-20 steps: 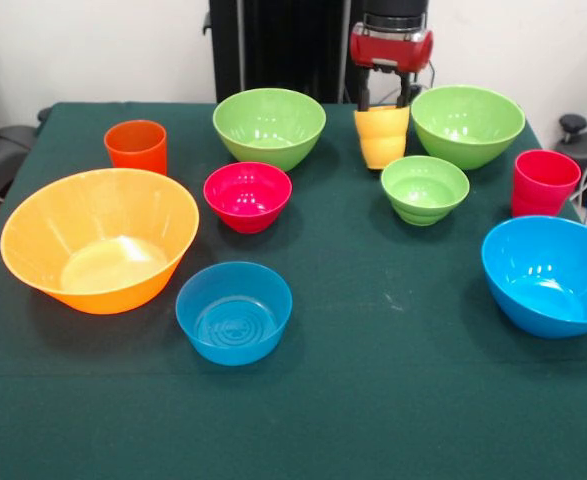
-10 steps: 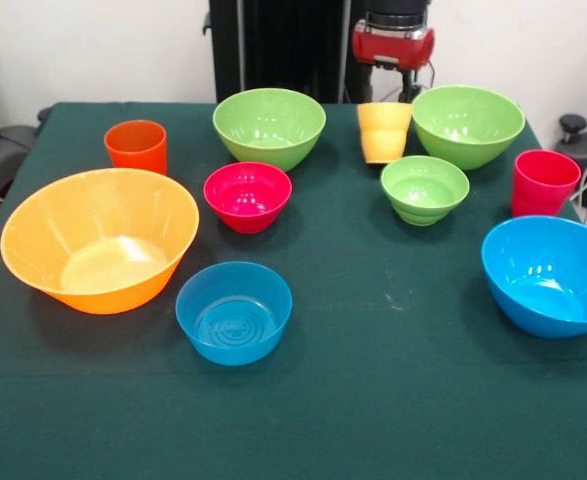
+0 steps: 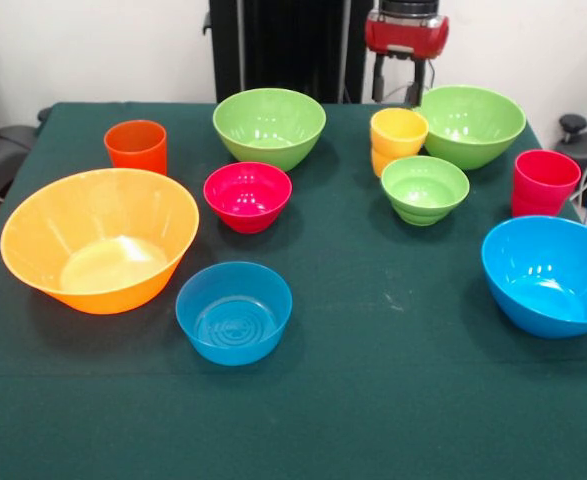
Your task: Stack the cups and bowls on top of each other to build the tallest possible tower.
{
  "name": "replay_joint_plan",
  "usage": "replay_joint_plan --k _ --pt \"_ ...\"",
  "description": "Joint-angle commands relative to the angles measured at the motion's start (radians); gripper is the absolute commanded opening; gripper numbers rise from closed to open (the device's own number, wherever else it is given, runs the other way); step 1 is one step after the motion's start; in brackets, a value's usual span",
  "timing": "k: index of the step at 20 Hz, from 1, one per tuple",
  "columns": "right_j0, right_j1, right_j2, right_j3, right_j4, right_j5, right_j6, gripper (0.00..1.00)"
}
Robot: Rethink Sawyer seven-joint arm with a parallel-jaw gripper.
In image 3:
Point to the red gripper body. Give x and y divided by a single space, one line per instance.
405 35

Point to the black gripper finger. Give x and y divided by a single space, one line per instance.
417 82
379 77

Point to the yellow plastic cup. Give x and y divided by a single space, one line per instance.
398 142

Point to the large green plastic bowl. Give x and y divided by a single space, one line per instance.
268 150
473 150

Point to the small green plastic bowl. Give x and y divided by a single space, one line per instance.
423 210

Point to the black round knob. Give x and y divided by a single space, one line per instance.
572 122

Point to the red plastic cup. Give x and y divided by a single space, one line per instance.
543 197

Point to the small pink plastic bowl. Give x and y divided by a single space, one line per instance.
245 215

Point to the large blue plastic bowl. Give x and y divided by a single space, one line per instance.
523 310

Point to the orange plastic cup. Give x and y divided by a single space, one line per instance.
135 155

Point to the small blue plastic bowl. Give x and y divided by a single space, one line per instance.
233 345

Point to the dark green table cloth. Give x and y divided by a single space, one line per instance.
373 400

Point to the large orange plastic bowl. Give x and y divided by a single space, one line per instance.
48 225

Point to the black chair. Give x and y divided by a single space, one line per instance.
3 150

